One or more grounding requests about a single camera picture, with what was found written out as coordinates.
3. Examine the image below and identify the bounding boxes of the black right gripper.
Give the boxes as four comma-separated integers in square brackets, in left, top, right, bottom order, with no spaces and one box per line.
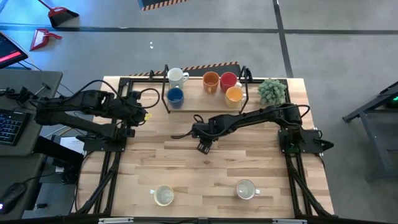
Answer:
[197,136,215,156]

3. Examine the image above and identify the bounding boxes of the blue mug white handle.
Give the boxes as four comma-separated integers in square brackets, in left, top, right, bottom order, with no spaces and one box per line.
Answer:
[166,87,185,110]

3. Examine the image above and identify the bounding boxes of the grey geometric patterned mug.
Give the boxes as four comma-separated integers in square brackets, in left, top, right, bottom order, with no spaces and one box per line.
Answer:
[167,67,190,90]

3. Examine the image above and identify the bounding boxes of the yellow mug white handle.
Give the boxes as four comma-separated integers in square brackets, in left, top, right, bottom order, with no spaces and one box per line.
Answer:
[224,86,247,109]

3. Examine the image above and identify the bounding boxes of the orange faceted mug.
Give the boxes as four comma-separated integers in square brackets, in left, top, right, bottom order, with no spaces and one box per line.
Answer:
[202,71,221,95]

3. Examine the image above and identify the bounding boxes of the red mug white handle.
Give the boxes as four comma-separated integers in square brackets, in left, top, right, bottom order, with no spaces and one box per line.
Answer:
[220,72,243,93]

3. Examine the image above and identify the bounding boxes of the white mug dark rim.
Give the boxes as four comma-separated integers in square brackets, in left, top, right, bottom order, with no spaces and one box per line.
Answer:
[235,179,261,200]

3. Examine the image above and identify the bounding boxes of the orange leaf patterned mug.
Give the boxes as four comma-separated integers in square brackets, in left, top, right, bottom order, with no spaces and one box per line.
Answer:
[149,184,175,207]

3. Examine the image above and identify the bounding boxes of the white paper sheet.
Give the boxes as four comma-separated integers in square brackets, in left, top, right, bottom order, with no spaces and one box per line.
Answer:
[60,136,85,153]

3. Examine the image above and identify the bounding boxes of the black hazard striped mat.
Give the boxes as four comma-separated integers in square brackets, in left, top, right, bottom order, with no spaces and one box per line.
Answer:
[138,0,190,12]
[129,61,242,78]

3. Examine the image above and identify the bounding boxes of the green potted succulent plant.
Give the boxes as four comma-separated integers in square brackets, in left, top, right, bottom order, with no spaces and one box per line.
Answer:
[257,78,287,106]

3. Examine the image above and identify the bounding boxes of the grey desk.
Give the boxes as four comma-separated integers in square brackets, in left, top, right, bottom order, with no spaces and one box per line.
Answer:
[0,68,63,218]

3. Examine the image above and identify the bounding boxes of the backlit black keyboard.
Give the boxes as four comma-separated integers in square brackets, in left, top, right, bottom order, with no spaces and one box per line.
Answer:
[0,108,31,146]

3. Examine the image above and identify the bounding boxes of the black computer mouse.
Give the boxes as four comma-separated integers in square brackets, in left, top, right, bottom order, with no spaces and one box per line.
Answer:
[0,182,27,215]

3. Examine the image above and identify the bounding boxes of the black metal stand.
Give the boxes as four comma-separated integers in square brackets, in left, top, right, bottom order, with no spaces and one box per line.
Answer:
[341,81,398,183]

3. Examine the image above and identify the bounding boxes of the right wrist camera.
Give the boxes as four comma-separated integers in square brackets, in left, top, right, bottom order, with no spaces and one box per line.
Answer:
[191,122,208,134]

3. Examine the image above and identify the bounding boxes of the black table frame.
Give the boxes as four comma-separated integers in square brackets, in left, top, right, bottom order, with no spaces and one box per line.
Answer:
[73,77,335,218]

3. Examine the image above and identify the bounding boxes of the wooden shelf black frame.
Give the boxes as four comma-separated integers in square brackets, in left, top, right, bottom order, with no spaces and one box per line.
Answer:
[160,64,253,115]

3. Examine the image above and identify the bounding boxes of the silver metal bracket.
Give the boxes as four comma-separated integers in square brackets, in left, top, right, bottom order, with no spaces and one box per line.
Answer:
[98,217,134,224]
[272,218,308,224]

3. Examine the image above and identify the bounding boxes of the black clamp mount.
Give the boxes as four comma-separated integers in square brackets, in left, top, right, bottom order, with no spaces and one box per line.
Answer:
[0,86,40,108]

